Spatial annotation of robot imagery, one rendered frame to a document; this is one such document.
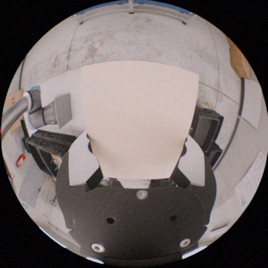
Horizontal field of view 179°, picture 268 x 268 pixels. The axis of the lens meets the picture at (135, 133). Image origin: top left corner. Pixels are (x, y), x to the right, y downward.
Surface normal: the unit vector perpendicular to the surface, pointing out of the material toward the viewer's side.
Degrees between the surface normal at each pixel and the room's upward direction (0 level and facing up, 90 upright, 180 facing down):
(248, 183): 90
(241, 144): 90
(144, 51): 0
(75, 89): 0
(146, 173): 0
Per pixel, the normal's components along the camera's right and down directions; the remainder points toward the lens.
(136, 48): 0.00, 0.50
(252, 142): -1.00, -0.04
